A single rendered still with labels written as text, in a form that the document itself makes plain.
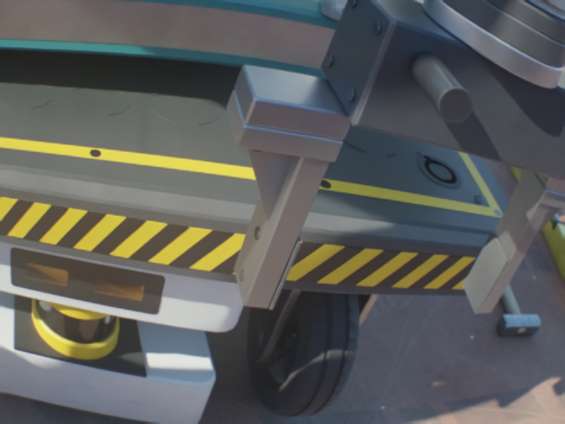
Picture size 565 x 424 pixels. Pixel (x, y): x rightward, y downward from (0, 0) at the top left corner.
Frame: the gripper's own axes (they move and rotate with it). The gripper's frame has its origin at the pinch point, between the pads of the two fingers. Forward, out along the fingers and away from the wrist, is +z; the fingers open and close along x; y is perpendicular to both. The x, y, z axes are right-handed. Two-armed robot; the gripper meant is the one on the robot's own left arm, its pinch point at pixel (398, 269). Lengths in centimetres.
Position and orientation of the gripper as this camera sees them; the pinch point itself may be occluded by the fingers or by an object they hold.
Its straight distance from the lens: 36.6
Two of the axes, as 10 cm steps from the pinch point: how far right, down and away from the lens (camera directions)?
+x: 9.3, 1.3, 3.5
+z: -3.1, 7.9, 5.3
